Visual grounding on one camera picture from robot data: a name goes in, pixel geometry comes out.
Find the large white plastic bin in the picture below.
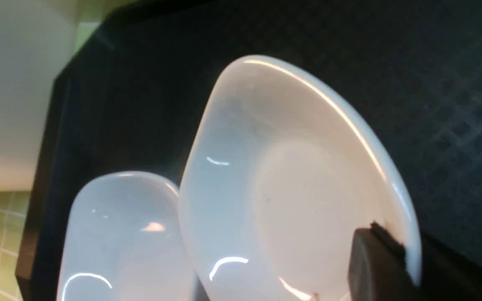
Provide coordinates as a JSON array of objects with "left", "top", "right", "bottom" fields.
[{"left": 0, "top": 0, "right": 79, "bottom": 191}]

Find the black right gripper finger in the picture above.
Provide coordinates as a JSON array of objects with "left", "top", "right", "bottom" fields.
[{"left": 348, "top": 222, "right": 482, "bottom": 301}]

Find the black plastic serving tray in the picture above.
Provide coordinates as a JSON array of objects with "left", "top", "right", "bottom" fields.
[{"left": 15, "top": 0, "right": 482, "bottom": 301}]

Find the white shallow dish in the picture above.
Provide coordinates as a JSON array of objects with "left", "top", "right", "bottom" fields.
[{"left": 179, "top": 55, "right": 422, "bottom": 301}]

